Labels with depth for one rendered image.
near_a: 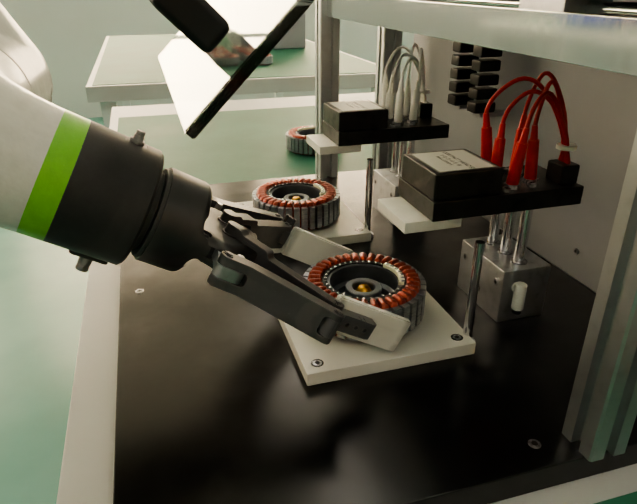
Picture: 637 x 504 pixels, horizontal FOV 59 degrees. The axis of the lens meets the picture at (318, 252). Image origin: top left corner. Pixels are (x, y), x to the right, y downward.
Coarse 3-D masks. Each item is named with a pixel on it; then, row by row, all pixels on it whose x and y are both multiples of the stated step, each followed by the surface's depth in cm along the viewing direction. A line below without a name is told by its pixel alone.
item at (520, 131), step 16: (512, 80) 48; (528, 80) 48; (496, 96) 50; (528, 96) 50; (544, 96) 46; (560, 96) 48; (560, 112) 48; (528, 128) 46; (560, 128) 49; (496, 144) 50; (528, 144) 49; (560, 144) 49; (496, 160) 50; (512, 160) 48; (528, 160) 49; (560, 160) 50; (512, 176) 48; (528, 176) 50; (560, 176) 49; (576, 176) 49
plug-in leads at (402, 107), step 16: (400, 48) 70; (416, 48) 71; (416, 64) 71; (384, 80) 72; (400, 80) 68; (384, 96) 72; (400, 96) 68; (416, 96) 69; (400, 112) 69; (416, 112) 70
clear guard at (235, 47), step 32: (224, 0) 34; (256, 0) 27; (288, 0) 22; (256, 32) 23; (192, 64) 29; (224, 64) 23; (256, 64) 21; (192, 96) 24; (224, 96) 22; (192, 128) 22
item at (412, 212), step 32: (416, 160) 48; (448, 160) 48; (480, 160) 48; (416, 192) 49; (448, 192) 46; (480, 192) 47; (512, 192) 48; (544, 192) 48; (576, 192) 49; (416, 224) 47; (448, 224) 48; (512, 224) 53
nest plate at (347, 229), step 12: (252, 204) 77; (348, 216) 74; (324, 228) 70; (336, 228) 70; (348, 228) 70; (360, 228) 70; (336, 240) 68; (348, 240) 68; (360, 240) 69; (276, 252) 66
